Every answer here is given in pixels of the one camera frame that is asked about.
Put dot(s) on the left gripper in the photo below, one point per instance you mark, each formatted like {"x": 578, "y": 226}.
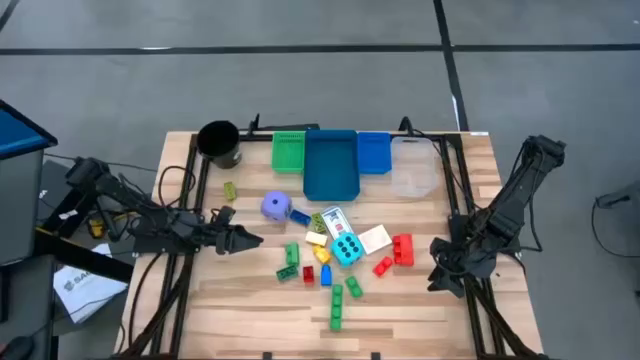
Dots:
{"x": 215, "y": 237}

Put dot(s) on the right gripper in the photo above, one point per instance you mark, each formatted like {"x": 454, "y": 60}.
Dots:
{"x": 457, "y": 257}

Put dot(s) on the purple foam die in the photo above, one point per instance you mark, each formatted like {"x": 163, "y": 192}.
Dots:
{"x": 276, "y": 206}

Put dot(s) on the green two-stud block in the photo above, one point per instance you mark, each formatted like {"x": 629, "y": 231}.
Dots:
{"x": 354, "y": 286}
{"x": 292, "y": 253}

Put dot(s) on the large red brick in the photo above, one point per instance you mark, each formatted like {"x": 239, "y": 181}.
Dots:
{"x": 403, "y": 250}

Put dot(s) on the small red two-stud block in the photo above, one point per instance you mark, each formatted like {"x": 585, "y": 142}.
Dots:
{"x": 383, "y": 266}

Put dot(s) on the yellow eight-stud brick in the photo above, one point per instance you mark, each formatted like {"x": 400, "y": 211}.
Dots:
{"x": 316, "y": 238}

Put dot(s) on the small red brick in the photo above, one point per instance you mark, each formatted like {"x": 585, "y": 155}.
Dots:
{"x": 308, "y": 274}

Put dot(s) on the yellow single-stud block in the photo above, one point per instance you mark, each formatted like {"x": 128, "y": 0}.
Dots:
{"x": 321, "y": 254}

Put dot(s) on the blue single-stud block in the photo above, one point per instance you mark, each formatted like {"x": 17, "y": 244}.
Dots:
{"x": 326, "y": 276}

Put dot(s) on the turquoise foam die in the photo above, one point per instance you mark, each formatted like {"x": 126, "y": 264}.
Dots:
{"x": 346, "y": 249}

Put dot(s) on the long green four-stud block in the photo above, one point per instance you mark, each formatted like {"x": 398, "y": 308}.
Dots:
{"x": 336, "y": 307}

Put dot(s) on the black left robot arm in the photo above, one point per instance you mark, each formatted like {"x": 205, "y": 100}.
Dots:
{"x": 115, "y": 192}

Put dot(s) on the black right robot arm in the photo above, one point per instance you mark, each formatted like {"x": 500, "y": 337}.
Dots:
{"x": 515, "y": 200}

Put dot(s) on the white blue playing card box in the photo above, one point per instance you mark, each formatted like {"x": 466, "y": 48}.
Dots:
{"x": 336, "y": 220}

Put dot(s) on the green mesh basket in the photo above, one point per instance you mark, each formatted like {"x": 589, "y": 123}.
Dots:
{"x": 288, "y": 152}

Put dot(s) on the black round cup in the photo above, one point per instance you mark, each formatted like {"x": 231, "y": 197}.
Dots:
{"x": 218, "y": 140}

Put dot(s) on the large teal plastic tray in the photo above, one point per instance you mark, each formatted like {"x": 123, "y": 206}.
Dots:
{"x": 331, "y": 167}

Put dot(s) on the clear plastic container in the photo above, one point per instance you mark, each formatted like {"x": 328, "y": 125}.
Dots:
{"x": 415, "y": 167}

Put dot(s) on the yellow black tool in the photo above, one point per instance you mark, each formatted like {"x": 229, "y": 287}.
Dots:
{"x": 96, "y": 228}

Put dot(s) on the small blue plastic bin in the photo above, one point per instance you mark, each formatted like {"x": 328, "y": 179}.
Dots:
{"x": 374, "y": 152}

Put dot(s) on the black desk beam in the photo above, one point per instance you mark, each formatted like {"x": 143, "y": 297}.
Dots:
{"x": 80, "y": 255}

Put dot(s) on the white printed paper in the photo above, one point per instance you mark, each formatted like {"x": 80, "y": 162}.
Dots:
{"x": 87, "y": 292}

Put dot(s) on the grey chair leg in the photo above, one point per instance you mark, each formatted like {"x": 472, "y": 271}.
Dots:
{"x": 620, "y": 197}

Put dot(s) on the black equipment case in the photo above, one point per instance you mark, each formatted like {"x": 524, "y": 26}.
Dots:
{"x": 52, "y": 182}

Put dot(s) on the dark side desk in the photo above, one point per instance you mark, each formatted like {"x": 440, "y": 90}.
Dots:
{"x": 25, "y": 300}

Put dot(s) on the grey monitor blue screen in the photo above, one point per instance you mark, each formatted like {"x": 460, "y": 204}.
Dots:
{"x": 20, "y": 200}

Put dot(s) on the black computer mouse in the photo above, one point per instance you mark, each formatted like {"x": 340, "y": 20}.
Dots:
{"x": 15, "y": 348}

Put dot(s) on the black aluminium table frame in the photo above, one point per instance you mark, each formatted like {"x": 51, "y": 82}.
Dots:
{"x": 192, "y": 150}

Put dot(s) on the black camera bracket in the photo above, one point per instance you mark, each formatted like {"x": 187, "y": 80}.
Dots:
{"x": 290, "y": 127}

